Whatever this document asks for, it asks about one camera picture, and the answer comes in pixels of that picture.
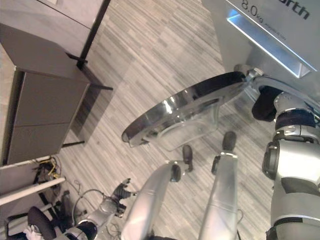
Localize yellow cable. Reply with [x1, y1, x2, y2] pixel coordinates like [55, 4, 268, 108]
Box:
[37, 159, 58, 180]

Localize white cloth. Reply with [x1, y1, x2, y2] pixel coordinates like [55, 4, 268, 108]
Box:
[23, 224, 43, 240]

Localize silver washing machine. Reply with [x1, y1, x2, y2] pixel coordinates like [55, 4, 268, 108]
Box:
[201, 0, 320, 118]

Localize silver robot leg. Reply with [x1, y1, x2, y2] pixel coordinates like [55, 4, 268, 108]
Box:
[121, 159, 183, 240]
[197, 151, 239, 240]

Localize white edged desk panel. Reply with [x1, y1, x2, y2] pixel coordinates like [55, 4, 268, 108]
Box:
[0, 155, 52, 198]

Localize grey cable loop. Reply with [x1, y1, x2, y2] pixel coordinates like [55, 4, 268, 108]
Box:
[71, 188, 107, 226]

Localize black cable bundle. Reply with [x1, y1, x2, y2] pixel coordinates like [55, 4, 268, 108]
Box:
[31, 155, 65, 197]

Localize round glass washer door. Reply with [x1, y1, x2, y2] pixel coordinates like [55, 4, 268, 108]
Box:
[121, 71, 254, 152]

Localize right robot hand black cloth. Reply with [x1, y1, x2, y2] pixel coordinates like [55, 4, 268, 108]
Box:
[251, 86, 279, 123]

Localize black office chair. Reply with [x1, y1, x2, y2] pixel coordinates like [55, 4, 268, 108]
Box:
[6, 191, 75, 240]

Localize grey drawer cabinet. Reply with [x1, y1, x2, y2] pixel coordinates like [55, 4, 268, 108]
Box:
[0, 23, 91, 166]

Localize dark robot foot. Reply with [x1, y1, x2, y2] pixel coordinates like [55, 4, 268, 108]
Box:
[221, 131, 237, 151]
[181, 144, 194, 173]

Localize right silver robot leg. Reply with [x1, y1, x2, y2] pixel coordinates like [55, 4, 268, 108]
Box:
[197, 151, 239, 240]

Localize grey table with black frame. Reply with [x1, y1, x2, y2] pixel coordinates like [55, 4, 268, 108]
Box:
[0, 0, 114, 91]

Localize left silver robot leg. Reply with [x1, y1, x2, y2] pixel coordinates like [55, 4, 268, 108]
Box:
[121, 159, 183, 240]

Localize left dark robot foot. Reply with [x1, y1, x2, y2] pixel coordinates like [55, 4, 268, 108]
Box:
[181, 144, 194, 173]

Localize left robot hand silver fingers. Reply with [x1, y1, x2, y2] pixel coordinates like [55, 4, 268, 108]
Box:
[109, 177, 140, 205]

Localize right dark robot foot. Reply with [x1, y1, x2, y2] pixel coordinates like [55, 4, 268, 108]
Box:
[221, 131, 237, 151]

